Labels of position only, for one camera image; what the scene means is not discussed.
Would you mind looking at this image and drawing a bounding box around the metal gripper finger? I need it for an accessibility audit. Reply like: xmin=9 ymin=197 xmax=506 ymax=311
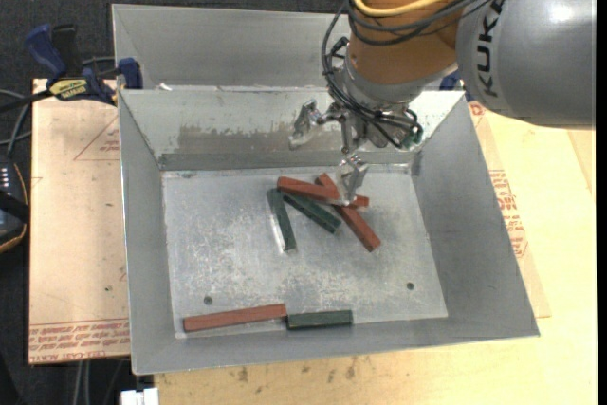
xmin=287 ymin=98 xmax=325 ymax=152
xmin=338 ymin=155 xmax=370 ymax=208

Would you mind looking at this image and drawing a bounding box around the red-brown flat block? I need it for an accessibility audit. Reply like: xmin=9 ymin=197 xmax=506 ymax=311
xmin=182 ymin=303 xmax=289 ymax=333
xmin=315 ymin=173 xmax=382 ymax=254
xmin=276 ymin=175 xmax=370 ymax=209

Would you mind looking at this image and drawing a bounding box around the dark green flat block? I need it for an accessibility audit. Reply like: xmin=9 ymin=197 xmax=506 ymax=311
xmin=282 ymin=193 xmax=343 ymax=235
xmin=266 ymin=187 xmax=299 ymax=253
xmin=285 ymin=309 xmax=355 ymax=331

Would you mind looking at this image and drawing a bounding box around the grey metal bin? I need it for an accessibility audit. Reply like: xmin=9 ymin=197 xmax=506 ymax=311
xmin=111 ymin=3 xmax=541 ymax=377

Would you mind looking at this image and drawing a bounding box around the brown cardboard board, red print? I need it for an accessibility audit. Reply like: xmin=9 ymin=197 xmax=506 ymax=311
xmin=28 ymin=78 xmax=554 ymax=366

